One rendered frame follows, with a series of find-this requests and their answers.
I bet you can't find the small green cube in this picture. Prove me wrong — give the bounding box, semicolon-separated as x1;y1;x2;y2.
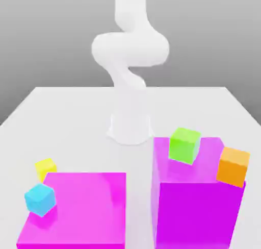
168;127;202;165

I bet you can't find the large magenta box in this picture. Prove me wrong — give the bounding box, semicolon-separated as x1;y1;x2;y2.
16;172;127;249

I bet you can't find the small orange cube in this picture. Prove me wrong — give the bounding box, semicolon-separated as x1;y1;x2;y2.
216;146;251;188

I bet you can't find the large purple box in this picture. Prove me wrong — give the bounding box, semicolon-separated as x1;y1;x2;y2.
151;137;247;249

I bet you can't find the small yellow cube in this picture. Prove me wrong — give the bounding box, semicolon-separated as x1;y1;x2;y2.
34;158;58;183

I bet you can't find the small cyan cube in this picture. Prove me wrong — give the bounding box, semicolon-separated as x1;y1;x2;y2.
24;183;56;217

